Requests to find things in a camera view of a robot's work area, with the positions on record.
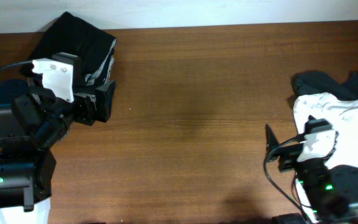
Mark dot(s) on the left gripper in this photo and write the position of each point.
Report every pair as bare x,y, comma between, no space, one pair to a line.
105,100

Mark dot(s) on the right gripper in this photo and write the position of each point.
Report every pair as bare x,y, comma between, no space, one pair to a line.
286,156

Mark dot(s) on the black shorts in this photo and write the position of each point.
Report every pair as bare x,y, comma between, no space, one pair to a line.
72,35

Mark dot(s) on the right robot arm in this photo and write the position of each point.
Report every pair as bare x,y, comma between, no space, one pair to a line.
332,192

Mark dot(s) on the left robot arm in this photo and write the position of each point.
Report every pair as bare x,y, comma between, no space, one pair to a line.
29,127

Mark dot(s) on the dark garment pile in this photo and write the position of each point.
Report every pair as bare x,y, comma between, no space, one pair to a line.
314,82

